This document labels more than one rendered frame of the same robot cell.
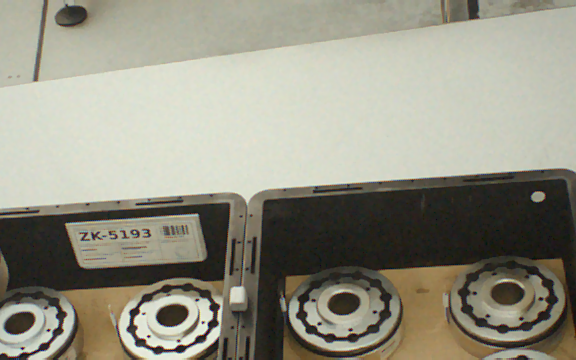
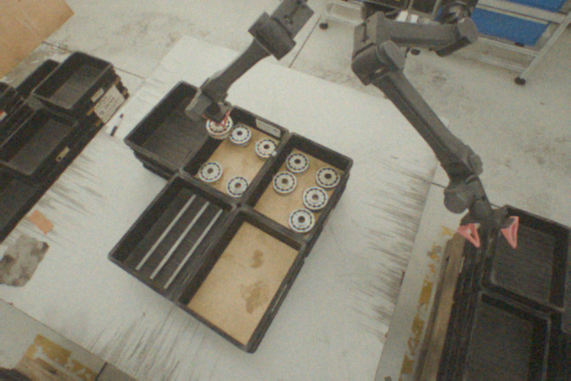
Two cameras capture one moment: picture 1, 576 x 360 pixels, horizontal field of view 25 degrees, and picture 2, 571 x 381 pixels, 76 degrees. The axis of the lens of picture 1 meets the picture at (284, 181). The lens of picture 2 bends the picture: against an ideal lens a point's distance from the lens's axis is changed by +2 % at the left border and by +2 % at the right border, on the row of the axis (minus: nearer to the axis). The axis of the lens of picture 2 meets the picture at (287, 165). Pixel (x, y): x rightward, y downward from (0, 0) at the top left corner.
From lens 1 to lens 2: 0.57 m
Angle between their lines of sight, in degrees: 24
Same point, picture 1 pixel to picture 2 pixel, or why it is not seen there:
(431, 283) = (318, 164)
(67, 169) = (276, 93)
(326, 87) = (340, 100)
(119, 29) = (333, 35)
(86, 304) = (255, 134)
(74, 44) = (319, 35)
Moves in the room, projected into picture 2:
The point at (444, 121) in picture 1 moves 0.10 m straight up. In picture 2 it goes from (359, 122) to (361, 110)
